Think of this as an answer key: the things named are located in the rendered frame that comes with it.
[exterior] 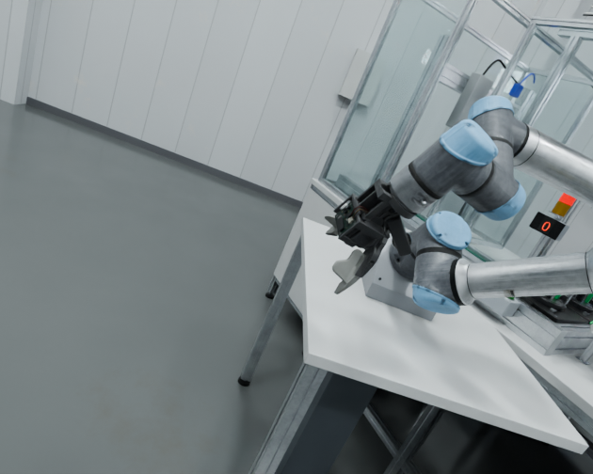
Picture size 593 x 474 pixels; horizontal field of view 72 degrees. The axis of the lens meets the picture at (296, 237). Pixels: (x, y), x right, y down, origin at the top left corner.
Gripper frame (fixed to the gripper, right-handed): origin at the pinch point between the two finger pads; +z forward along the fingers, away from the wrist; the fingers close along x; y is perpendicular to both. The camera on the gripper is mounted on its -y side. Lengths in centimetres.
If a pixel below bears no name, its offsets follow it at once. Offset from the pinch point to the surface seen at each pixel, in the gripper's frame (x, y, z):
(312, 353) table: 10.6, -6.7, 15.7
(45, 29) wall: -417, 125, 238
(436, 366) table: 8.0, -41.1, 8.7
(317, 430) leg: 5, -54, 68
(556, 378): 4, -89, -1
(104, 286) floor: -84, 10, 157
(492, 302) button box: -25, -85, 6
